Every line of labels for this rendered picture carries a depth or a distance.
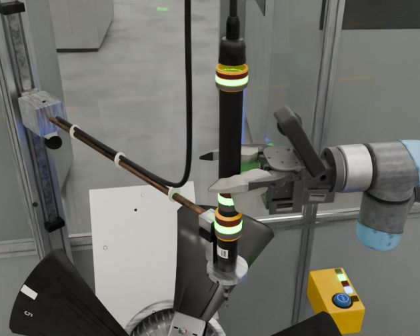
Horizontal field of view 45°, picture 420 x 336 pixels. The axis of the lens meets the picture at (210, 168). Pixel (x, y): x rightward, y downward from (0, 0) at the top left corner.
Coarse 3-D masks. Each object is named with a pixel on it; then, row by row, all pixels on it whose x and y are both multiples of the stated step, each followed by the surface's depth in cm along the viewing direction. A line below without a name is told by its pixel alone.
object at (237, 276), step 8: (200, 216) 84; (200, 224) 85; (208, 224) 83; (200, 232) 85; (208, 232) 84; (208, 240) 84; (216, 240) 84; (208, 248) 86; (216, 248) 85; (208, 256) 87; (216, 256) 86; (208, 264) 86; (216, 264) 86; (240, 264) 86; (208, 272) 85; (216, 272) 85; (224, 272) 85; (232, 272) 85; (240, 272) 85; (216, 280) 84; (224, 280) 83; (232, 280) 83; (240, 280) 84
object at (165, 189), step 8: (56, 120) 115; (64, 128) 113; (80, 136) 109; (88, 144) 107; (104, 152) 103; (112, 160) 101; (120, 160) 100; (128, 168) 98; (144, 176) 95; (152, 184) 93; (160, 184) 92; (168, 192) 90; (176, 200) 89; (184, 200) 88; (192, 208) 86; (200, 208) 86
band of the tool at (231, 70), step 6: (216, 66) 68; (222, 66) 70; (228, 66) 70; (234, 66) 70; (240, 66) 70; (246, 66) 68; (222, 72) 66; (228, 72) 66; (234, 72) 66; (240, 72) 66; (222, 84) 67; (222, 90) 68; (240, 90) 68
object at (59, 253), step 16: (48, 256) 95; (64, 256) 95; (32, 272) 96; (48, 272) 96; (64, 272) 95; (32, 288) 97; (48, 288) 96; (64, 288) 95; (80, 288) 95; (16, 304) 99; (32, 304) 98; (48, 304) 97; (64, 304) 96; (80, 304) 96; (96, 304) 95; (16, 320) 100; (32, 320) 100; (48, 320) 99; (64, 320) 98; (80, 320) 97; (96, 320) 96; (112, 320) 95
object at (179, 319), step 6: (174, 318) 104; (180, 318) 103; (186, 318) 102; (192, 318) 101; (174, 324) 103; (180, 324) 102; (186, 324) 101; (192, 324) 100; (198, 324) 99; (204, 324) 98; (174, 330) 103; (192, 330) 100; (198, 330) 99
